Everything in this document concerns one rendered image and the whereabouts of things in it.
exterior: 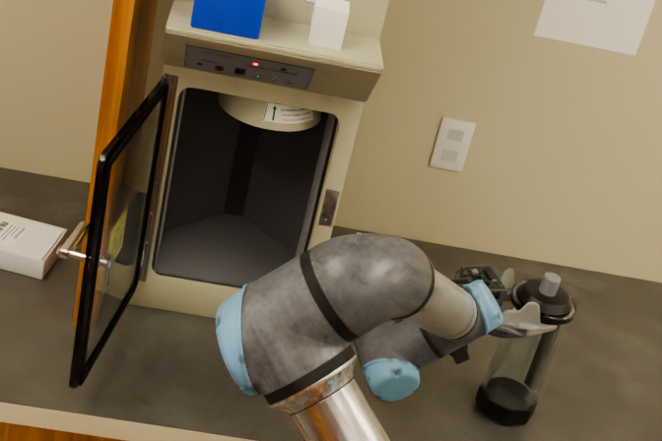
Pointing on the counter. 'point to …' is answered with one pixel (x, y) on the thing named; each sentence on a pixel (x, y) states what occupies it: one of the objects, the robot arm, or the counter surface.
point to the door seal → (102, 229)
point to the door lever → (74, 243)
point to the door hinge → (159, 172)
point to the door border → (97, 241)
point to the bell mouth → (269, 113)
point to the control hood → (284, 52)
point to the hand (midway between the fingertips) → (537, 311)
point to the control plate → (247, 67)
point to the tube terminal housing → (361, 7)
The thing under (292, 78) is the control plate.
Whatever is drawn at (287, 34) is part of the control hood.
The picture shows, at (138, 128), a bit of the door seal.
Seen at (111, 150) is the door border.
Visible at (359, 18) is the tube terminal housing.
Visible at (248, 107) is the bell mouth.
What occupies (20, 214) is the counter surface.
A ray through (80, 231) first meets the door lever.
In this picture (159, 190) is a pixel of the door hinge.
